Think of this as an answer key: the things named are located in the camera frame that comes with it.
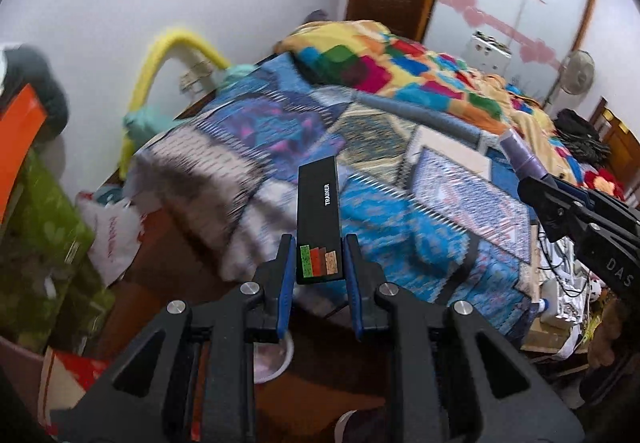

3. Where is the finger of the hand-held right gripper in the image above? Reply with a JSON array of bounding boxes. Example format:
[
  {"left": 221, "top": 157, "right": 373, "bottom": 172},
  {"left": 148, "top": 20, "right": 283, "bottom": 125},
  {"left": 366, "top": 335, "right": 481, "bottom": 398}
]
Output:
[
  {"left": 517, "top": 177, "right": 596, "bottom": 244},
  {"left": 547, "top": 174, "right": 640, "bottom": 224}
]

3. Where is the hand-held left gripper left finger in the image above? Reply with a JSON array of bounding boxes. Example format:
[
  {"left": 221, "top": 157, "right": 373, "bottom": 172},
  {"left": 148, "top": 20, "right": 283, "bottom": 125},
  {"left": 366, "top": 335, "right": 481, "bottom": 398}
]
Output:
[{"left": 50, "top": 233, "right": 297, "bottom": 443}]

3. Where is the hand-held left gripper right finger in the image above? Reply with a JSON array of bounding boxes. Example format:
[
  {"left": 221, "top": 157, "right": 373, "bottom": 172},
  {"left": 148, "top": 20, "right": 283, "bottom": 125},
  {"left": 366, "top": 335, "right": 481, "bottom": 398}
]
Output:
[{"left": 342, "top": 234, "right": 586, "bottom": 443}]

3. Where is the purple tube with black cap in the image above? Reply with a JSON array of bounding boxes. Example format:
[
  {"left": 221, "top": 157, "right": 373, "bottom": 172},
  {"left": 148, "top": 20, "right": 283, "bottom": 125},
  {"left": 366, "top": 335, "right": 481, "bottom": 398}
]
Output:
[{"left": 500, "top": 129, "right": 551, "bottom": 181}]

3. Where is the black rectangular box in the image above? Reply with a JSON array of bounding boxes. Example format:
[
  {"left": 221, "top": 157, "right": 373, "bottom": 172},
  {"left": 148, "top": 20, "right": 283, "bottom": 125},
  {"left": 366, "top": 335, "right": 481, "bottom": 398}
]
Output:
[{"left": 295, "top": 155, "right": 346, "bottom": 285}]

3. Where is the red plush toy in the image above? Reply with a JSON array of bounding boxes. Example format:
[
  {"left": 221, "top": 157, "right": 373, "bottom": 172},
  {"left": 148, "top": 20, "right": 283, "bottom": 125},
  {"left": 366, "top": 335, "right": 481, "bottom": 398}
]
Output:
[{"left": 582, "top": 168, "right": 628, "bottom": 201}]

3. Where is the brown wooden chair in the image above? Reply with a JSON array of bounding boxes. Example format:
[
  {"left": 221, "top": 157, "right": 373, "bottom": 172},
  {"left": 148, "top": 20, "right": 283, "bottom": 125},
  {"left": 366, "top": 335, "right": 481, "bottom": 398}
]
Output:
[{"left": 587, "top": 97, "right": 640, "bottom": 184}]

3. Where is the black striped clothes pile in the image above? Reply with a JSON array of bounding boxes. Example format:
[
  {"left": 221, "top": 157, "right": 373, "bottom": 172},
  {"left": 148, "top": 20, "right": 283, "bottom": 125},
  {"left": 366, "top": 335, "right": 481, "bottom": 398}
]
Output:
[{"left": 554, "top": 109, "right": 612, "bottom": 164}]

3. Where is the patchwork printed bedspread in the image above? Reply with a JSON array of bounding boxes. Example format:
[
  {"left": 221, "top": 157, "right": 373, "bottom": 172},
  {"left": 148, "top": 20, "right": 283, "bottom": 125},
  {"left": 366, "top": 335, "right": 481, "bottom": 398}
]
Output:
[{"left": 135, "top": 55, "right": 538, "bottom": 349}]

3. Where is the white plastic bottle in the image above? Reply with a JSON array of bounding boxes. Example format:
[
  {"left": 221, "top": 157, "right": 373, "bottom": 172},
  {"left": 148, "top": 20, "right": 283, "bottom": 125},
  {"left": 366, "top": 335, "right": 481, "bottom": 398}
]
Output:
[{"left": 530, "top": 283, "right": 563, "bottom": 324}]

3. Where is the pink bowl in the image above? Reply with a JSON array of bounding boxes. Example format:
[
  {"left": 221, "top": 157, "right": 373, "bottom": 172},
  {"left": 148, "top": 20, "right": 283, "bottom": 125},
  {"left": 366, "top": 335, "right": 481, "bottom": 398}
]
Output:
[{"left": 254, "top": 333, "right": 296, "bottom": 384}]

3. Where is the standing fan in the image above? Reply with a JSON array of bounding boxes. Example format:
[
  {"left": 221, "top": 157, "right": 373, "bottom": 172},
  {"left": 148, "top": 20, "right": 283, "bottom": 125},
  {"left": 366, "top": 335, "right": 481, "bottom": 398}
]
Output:
[{"left": 542, "top": 50, "right": 597, "bottom": 111}]

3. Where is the white cabinet with small items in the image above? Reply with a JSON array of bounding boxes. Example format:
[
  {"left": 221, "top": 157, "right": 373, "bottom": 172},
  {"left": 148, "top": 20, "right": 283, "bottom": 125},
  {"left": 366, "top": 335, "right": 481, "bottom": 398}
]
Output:
[{"left": 467, "top": 32, "right": 512, "bottom": 78}]

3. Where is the white plastic bag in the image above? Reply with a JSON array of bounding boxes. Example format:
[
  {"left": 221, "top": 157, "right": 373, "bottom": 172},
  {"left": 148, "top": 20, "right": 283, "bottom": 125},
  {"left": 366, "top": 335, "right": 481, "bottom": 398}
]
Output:
[{"left": 77, "top": 193, "right": 143, "bottom": 286}]

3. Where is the colourful patch fleece blanket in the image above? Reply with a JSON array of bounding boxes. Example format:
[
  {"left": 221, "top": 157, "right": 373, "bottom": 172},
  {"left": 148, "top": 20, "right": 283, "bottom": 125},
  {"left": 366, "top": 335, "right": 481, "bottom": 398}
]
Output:
[{"left": 274, "top": 20, "right": 586, "bottom": 184}]

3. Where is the teal cloth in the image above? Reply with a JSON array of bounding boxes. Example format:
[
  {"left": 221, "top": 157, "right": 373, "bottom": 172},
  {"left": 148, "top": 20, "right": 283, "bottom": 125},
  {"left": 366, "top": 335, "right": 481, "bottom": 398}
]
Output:
[{"left": 122, "top": 64, "right": 261, "bottom": 144}]

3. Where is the red paper bag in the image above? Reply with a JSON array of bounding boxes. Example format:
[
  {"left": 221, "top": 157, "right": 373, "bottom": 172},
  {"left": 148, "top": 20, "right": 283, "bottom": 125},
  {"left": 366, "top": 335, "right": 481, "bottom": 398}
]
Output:
[{"left": 37, "top": 348, "right": 108, "bottom": 434}]

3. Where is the green patterned bag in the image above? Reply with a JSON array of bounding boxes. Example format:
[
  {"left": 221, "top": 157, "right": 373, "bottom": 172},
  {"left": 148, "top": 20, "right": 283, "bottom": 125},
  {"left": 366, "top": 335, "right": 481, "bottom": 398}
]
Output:
[{"left": 0, "top": 148, "right": 116, "bottom": 354}]

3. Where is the yellow foam tube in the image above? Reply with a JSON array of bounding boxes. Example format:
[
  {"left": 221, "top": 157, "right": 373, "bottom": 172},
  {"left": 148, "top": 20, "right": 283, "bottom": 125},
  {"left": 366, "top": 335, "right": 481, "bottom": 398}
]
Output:
[{"left": 117, "top": 27, "right": 231, "bottom": 178}]

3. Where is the orange panel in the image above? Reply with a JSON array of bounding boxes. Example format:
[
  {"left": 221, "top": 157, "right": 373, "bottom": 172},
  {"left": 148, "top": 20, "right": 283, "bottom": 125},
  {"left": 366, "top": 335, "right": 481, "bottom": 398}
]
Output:
[{"left": 0, "top": 85, "right": 48, "bottom": 224}]

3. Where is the dark grey cushion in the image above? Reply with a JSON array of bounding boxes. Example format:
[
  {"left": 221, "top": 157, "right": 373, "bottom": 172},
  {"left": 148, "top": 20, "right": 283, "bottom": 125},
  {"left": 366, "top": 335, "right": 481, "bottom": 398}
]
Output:
[{"left": 0, "top": 48, "right": 68, "bottom": 144}]

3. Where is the grey ribbed hose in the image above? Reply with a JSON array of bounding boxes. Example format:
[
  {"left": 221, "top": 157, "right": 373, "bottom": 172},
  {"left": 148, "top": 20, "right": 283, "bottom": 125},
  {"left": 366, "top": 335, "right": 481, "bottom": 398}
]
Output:
[{"left": 350, "top": 90, "right": 501, "bottom": 154}]

